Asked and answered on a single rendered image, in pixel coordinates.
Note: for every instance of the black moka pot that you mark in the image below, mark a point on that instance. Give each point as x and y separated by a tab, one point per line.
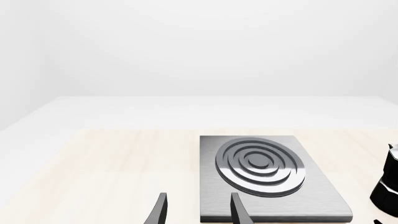
387	184

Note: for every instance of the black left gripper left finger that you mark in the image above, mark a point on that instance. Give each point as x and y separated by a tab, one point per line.
159	211

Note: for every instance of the flat black stove plate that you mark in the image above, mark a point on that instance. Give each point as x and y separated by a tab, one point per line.
264	177

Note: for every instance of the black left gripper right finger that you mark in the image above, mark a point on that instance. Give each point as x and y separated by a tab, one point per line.
238	212

